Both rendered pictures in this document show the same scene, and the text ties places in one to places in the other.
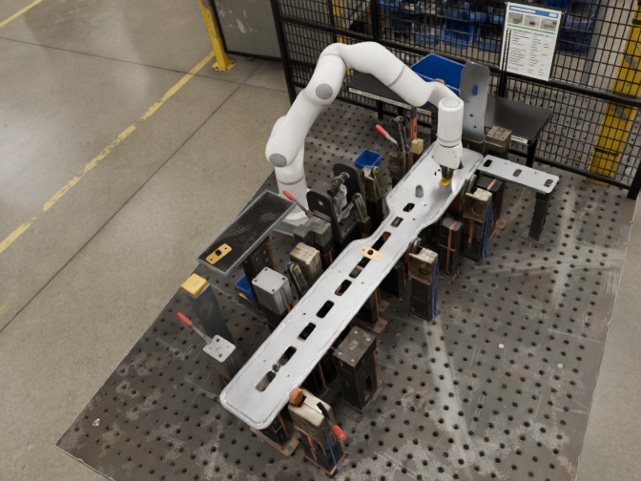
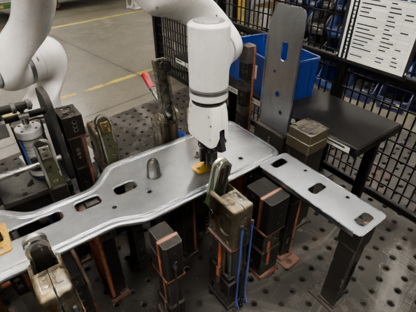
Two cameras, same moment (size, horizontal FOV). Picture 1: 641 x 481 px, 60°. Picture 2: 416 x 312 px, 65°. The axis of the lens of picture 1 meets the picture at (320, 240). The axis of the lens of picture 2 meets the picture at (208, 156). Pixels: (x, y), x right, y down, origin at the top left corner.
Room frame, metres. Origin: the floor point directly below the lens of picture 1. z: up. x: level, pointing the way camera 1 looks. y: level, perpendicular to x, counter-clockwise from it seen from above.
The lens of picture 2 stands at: (0.92, -0.63, 1.50)
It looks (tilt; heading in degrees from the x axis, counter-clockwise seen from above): 36 degrees down; 9
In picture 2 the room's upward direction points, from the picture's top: straight up
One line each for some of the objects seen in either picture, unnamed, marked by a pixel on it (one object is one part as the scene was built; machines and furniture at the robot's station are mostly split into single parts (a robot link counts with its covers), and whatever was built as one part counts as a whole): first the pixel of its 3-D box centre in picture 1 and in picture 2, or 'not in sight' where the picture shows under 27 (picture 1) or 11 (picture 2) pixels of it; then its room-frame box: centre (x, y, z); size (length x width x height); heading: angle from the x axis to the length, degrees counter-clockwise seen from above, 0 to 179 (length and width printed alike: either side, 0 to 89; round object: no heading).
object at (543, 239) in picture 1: (540, 212); (343, 264); (1.44, -0.87, 0.84); 0.11 x 0.06 x 0.29; 45
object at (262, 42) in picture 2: (446, 85); (269, 65); (2.03, -0.66, 1.10); 0.30 x 0.17 x 0.13; 36
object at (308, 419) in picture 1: (319, 432); not in sight; (0.71, 0.12, 0.88); 0.15 x 0.11 x 0.36; 45
